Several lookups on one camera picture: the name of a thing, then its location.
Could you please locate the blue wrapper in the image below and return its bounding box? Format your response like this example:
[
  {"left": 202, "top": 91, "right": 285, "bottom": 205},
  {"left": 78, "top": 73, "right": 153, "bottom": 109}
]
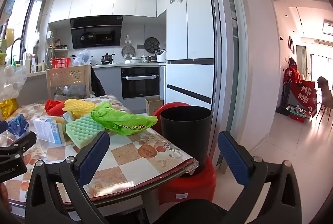
[{"left": 7, "top": 114, "right": 29, "bottom": 137}]

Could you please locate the small blue white carton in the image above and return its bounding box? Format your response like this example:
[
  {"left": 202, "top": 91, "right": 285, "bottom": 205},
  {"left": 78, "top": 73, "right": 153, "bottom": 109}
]
[{"left": 32, "top": 116, "right": 65, "bottom": 145}]

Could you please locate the red plastic bag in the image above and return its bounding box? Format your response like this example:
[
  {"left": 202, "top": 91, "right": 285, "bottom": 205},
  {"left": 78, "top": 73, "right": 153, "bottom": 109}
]
[{"left": 45, "top": 99, "right": 65, "bottom": 116}]

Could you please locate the green wavy sponge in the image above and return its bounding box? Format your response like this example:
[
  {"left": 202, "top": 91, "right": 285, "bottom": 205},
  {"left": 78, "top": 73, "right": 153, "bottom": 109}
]
[{"left": 66, "top": 115, "right": 105, "bottom": 149}]

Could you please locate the yellow foam fruit net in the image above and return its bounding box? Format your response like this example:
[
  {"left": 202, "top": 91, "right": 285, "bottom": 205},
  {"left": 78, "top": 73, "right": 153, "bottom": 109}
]
[{"left": 63, "top": 99, "right": 97, "bottom": 118}]

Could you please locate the green plastic bag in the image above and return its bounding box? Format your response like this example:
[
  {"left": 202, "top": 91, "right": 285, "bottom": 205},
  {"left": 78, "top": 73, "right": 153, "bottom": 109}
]
[{"left": 91, "top": 102, "right": 158, "bottom": 136}]

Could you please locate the black kitchen faucet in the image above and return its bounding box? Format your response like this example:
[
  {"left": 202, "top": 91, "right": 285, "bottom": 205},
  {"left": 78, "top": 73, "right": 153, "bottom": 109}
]
[{"left": 10, "top": 37, "right": 26, "bottom": 62}]

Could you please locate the black trash bin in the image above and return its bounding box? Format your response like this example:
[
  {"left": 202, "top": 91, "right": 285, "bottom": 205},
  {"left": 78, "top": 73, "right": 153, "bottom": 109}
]
[{"left": 160, "top": 106, "right": 212, "bottom": 174}]

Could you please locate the gold foil bag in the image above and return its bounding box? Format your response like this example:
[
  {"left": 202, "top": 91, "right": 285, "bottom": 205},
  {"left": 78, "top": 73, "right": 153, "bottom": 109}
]
[{"left": 0, "top": 98, "right": 19, "bottom": 120}]

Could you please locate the clear plastic bag by window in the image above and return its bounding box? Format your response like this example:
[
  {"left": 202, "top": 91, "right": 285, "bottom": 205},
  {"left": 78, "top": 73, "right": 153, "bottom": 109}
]
[{"left": 0, "top": 65, "right": 28, "bottom": 102}]

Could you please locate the red plastic stool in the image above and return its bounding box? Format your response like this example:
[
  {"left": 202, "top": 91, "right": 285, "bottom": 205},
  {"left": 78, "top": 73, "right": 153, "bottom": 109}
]
[{"left": 153, "top": 102, "right": 216, "bottom": 205}]

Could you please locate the red plastic basket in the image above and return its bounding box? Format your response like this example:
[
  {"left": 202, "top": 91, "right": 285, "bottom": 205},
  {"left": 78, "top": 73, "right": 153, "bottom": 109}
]
[{"left": 51, "top": 58, "right": 71, "bottom": 68}]

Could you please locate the clear plastic bag on counter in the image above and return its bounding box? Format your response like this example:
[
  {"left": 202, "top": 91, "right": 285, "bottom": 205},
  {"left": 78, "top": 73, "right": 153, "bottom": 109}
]
[{"left": 72, "top": 49, "right": 93, "bottom": 66}]

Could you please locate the patterned checkered tablecloth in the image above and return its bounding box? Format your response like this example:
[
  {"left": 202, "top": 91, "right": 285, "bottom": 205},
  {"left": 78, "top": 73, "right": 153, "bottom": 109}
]
[{"left": 0, "top": 94, "right": 200, "bottom": 204}]

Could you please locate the red bag in living room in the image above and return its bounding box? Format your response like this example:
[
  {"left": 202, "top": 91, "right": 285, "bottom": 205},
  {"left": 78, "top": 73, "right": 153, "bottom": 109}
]
[{"left": 287, "top": 80, "right": 317, "bottom": 116}]

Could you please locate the black cooking pot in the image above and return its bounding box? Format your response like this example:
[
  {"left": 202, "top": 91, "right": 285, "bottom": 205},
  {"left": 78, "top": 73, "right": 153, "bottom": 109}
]
[{"left": 101, "top": 53, "right": 115, "bottom": 65}]

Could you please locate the black range hood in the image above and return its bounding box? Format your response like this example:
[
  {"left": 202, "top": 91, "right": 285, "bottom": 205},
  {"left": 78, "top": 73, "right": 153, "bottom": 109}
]
[{"left": 70, "top": 15, "right": 124, "bottom": 49}]

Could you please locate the black built-in oven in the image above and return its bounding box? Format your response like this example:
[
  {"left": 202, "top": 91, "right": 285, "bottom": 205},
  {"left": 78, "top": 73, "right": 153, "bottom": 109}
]
[{"left": 121, "top": 67, "right": 160, "bottom": 99}]

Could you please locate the cardboard box on floor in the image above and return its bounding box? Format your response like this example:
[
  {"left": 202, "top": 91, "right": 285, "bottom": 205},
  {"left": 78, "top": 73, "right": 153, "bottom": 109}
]
[{"left": 146, "top": 97, "right": 164, "bottom": 116}]

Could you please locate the black hanging baking pan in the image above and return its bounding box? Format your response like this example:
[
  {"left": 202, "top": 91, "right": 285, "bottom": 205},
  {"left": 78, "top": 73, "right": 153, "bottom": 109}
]
[{"left": 137, "top": 37, "right": 160, "bottom": 54}]

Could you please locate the white refrigerator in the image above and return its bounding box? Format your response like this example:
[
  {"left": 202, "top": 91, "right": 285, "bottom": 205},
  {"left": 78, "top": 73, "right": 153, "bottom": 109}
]
[{"left": 165, "top": 0, "right": 215, "bottom": 109}]

